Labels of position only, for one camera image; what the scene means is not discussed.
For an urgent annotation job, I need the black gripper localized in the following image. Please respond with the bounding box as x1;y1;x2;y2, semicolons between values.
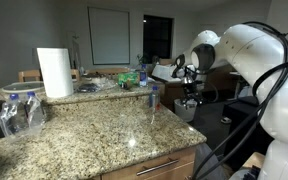
183;82;203;106

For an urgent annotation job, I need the white waste bin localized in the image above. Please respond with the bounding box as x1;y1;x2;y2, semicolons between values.
173;98;199;123

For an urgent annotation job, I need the red label water bottle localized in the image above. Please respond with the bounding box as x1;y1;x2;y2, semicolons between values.
149;85;161;113

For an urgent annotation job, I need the blue label water bottle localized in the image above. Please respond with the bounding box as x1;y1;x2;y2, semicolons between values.
139;63;149;89

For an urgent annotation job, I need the clear packed water bottle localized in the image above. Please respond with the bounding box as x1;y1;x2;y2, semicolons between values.
0;93;29;137
24;91;47;130

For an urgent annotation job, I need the pack of water bottles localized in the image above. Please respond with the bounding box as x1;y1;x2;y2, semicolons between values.
0;91;47;140

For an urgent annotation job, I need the white open box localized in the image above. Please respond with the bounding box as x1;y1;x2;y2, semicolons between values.
151;63;185;83

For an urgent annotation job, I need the black cabinet stand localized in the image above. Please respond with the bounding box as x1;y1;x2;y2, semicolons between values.
221;95;275;162

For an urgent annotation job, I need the green potted plant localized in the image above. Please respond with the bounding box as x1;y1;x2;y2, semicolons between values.
136;53;152;66

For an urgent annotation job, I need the clear plastic bag blue print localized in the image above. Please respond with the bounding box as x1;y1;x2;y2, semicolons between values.
191;143;225;180

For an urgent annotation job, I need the green box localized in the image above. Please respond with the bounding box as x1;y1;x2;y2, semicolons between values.
117;72;140;86

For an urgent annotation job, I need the dark window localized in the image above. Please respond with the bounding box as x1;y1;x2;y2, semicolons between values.
142;14;174;61

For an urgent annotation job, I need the wooden cabinet drawer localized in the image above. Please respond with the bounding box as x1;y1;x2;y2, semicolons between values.
99;147;197;180

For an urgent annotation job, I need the white projection screen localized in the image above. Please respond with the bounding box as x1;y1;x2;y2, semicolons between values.
87;6;131;66

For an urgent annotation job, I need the small black item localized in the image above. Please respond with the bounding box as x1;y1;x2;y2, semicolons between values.
76;82;100;94

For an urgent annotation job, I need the wooden chair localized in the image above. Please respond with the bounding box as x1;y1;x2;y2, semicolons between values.
17;68;42;84
70;68;81;82

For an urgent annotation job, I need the white paper towel roll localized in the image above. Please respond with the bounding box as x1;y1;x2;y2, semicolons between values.
36;47;75;99

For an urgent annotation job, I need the covered white bowl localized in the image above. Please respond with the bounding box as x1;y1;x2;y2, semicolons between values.
0;81;46;95

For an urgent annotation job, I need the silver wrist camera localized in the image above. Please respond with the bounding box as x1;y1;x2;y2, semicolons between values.
182;75;196;85

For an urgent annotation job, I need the silver drawer handle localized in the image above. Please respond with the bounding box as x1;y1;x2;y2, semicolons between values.
135;158;181;177

